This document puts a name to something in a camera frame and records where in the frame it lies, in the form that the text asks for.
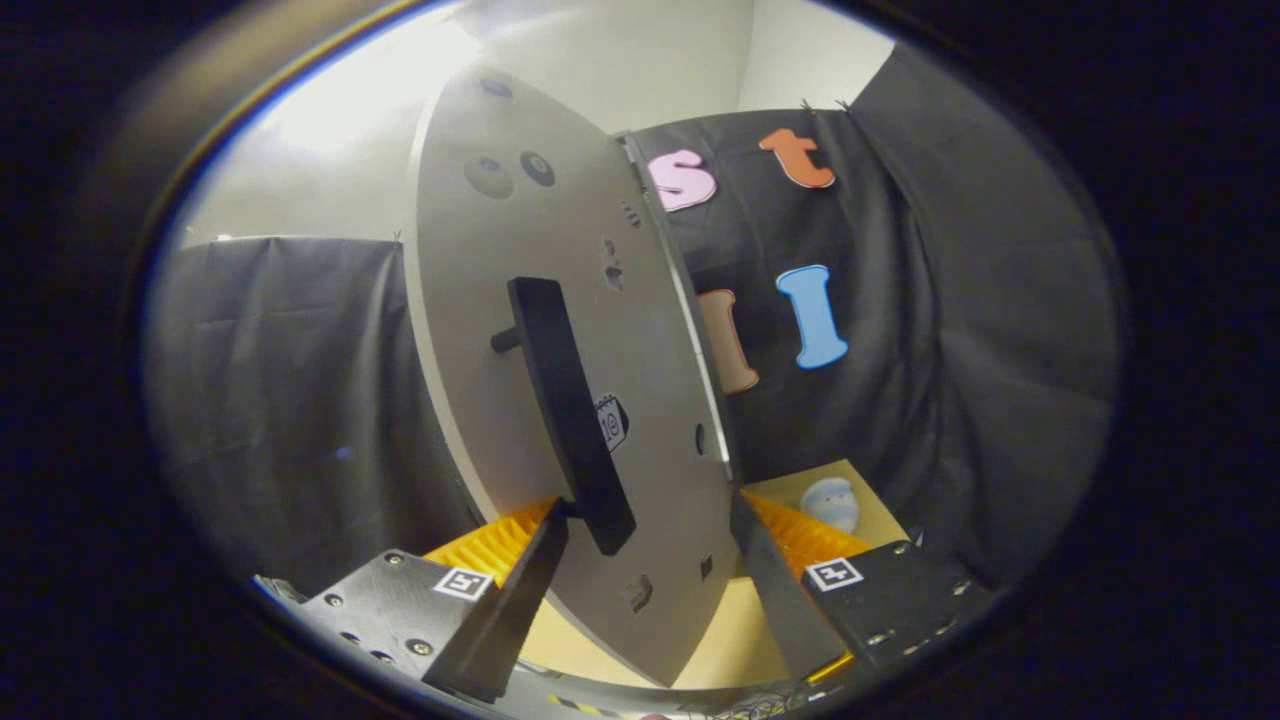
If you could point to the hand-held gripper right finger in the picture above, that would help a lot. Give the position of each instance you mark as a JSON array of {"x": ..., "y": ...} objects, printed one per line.
[{"x": 785, "y": 610}]

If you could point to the white cabinet door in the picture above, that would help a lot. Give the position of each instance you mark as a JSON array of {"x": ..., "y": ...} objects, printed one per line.
[{"x": 480, "y": 400}]

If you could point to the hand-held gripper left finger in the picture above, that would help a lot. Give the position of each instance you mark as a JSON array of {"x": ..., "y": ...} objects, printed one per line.
[{"x": 515, "y": 610}]

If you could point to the small white blue toy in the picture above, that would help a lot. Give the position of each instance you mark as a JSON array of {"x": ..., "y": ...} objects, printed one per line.
[{"x": 832, "y": 505}]

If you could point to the black backdrop cloth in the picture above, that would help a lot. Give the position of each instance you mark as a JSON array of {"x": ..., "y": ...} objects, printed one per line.
[{"x": 1000, "y": 350}]

